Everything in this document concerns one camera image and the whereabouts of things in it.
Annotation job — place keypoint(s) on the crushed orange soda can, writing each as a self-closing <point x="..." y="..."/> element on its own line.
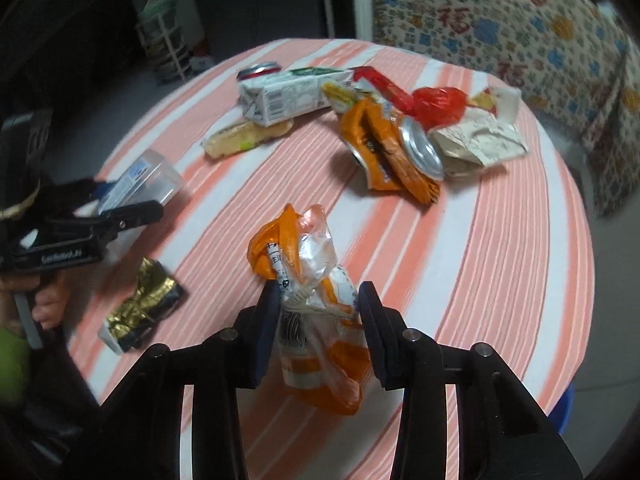
<point x="357" y="130"/>

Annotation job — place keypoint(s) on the white storage rack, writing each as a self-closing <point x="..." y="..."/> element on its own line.
<point x="165" y="45"/>

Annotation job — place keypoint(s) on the gold foil wrapper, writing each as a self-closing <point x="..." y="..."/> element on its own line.
<point x="145" y="300"/>

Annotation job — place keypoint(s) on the yellow green wrapper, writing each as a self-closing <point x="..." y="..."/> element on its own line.
<point x="336" y="94"/>

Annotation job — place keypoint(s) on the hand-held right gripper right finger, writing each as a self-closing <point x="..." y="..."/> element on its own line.
<point x="371" y="340"/>

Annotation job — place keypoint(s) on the yellow white snack packet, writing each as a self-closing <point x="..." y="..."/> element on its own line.
<point x="240" y="139"/>

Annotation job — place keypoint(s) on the crushed silver can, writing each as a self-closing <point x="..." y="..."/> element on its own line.
<point x="422" y="147"/>

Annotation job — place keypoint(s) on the clear plastic box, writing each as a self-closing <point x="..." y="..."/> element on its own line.
<point x="145" y="175"/>

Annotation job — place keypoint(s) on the red plastic wrapper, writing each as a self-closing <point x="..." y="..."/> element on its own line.
<point x="435" y="105"/>

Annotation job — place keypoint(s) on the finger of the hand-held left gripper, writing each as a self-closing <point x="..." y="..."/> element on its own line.
<point x="80" y="192"/>
<point x="132" y="214"/>

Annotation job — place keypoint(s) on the floral patterned cloth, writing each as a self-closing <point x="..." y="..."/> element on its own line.
<point x="475" y="10"/>

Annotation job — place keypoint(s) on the crumpled white paper bag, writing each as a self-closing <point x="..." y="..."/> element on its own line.
<point x="475" y="145"/>

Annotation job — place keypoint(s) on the red drink can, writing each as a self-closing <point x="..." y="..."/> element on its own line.
<point x="260" y="69"/>

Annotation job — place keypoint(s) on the orange white striped tablecloth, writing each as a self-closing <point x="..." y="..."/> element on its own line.
<point x="500" y="260"/>

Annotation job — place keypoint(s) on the dark grey cabinet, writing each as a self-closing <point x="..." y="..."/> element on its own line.
<point x="260" y="5"/>

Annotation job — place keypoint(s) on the person's left hand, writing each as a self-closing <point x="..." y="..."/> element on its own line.
<point x="47" y="305"/>

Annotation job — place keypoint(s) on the blue plastic basket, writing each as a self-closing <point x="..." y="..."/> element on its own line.
<point x="562" y="410"/>

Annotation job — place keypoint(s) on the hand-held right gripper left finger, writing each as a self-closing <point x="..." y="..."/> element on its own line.
<point x="266" y="332"/>

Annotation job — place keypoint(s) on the orange clear plastic wrapper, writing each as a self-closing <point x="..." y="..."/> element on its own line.
<point x="310" y="270"/>

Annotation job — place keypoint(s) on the white milk carton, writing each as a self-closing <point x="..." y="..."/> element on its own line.
<point x="285" y="97"/>

